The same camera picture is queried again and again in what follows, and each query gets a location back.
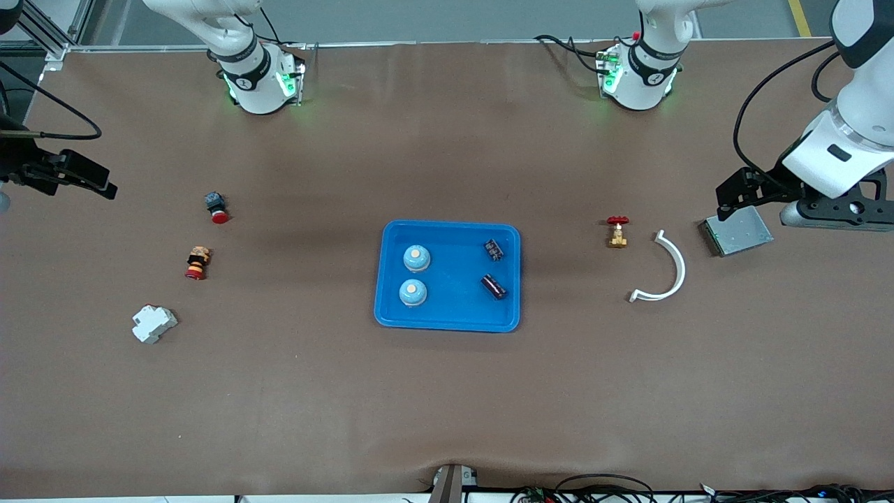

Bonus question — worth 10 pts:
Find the brown table cover mat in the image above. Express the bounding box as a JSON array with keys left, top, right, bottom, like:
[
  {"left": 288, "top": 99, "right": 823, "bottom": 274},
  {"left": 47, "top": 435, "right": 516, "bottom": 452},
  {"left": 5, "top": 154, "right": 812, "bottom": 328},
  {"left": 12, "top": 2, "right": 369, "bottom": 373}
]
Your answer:
[{"left": 0, "top": 38, "right": 894, "bottom": 498}]

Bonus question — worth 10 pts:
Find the blue plastic tray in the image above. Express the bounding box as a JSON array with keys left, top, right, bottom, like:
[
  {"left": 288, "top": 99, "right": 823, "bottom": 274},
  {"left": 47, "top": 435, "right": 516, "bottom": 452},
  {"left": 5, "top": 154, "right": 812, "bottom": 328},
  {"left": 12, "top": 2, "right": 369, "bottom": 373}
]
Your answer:
[{"left": 374, "top": 220, "right": 522, "bottom": 333}]

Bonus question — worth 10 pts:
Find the black base cable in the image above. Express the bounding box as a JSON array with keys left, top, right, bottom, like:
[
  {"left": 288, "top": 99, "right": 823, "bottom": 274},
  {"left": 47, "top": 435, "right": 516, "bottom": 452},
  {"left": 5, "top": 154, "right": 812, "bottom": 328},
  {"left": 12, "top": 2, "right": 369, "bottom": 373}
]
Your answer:
[
  {"left": 534, "top": 34, "right": 603, "bottom": 74},
  {"left": 234, "top": 8, "right": 284, "bottom": 46}
]

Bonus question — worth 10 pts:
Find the white curved plastic bracket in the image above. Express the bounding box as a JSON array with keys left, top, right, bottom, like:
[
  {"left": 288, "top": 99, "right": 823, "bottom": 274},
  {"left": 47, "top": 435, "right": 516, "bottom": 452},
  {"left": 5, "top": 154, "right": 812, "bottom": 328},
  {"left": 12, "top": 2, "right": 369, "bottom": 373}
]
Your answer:
[{"left": 629, "top": 230, "right": 687, "bottom": 303}]

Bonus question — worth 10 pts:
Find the red yellow stacked push button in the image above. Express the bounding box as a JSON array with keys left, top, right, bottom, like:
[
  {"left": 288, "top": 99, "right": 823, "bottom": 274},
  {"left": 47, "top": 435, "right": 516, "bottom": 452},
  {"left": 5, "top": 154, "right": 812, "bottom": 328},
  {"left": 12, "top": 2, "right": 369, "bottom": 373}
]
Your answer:
[{"left": 184, "top": 246, "right": 212, "bottom": 281}]

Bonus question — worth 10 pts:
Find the grey metal power supply box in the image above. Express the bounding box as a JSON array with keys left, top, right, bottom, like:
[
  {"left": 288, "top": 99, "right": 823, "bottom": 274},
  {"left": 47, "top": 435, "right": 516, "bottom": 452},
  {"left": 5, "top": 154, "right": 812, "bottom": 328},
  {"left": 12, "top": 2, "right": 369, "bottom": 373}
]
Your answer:
[{"left": 700, "top": 205, "right": 775, "bottom": 258}]

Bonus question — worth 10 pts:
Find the dark wire bundle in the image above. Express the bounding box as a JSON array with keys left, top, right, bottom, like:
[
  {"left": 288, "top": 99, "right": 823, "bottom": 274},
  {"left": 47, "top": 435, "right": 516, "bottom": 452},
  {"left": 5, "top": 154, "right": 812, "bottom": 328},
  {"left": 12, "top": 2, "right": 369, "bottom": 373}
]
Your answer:
[{"left": 698, "top": 482, "right": 894, "bottom": 503}]

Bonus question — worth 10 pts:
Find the white circuit breaker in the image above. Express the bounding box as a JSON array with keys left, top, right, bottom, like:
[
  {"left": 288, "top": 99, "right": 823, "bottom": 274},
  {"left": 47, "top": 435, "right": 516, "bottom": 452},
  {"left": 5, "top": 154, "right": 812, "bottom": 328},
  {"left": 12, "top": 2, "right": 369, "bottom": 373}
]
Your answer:
[{"left": 131, "top": 305, "right": 179, "bottom": 344}]

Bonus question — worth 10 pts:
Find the black looped cable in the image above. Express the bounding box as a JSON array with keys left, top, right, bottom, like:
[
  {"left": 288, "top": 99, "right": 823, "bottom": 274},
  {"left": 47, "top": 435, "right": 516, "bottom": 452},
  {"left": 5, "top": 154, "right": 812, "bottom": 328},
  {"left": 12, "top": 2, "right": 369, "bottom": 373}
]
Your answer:
[{"left": 555, "top": 474, "right": 657, "bottom": 503}]

